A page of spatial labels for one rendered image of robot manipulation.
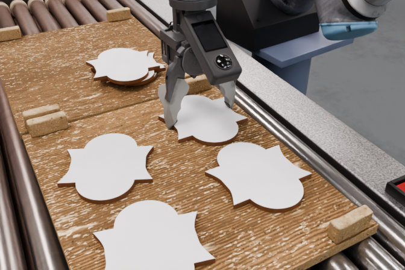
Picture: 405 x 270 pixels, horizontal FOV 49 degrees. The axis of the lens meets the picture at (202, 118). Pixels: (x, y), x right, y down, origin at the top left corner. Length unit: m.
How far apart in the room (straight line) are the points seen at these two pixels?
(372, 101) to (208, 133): 2.15
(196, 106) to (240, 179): 0.20
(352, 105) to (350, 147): 1.96
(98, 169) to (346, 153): 0.38
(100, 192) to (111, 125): 0.17
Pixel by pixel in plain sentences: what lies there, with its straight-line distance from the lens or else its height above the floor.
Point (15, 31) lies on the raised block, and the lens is 1.11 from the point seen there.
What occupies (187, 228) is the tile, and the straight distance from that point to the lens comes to 0.54.
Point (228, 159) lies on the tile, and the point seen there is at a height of 0.94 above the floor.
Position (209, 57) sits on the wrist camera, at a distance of 0.61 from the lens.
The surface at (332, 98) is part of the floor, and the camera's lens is 2.74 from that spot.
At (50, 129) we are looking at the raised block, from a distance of 0.74.
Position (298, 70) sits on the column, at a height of 0.79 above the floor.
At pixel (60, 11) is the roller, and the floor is 0.92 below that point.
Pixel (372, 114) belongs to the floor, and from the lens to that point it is 2.66.
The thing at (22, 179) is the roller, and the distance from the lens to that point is 0.70.
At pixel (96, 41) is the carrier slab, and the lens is 1.05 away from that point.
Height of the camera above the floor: 1.34
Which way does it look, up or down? 33 degrees down
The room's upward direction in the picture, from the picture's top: straight up
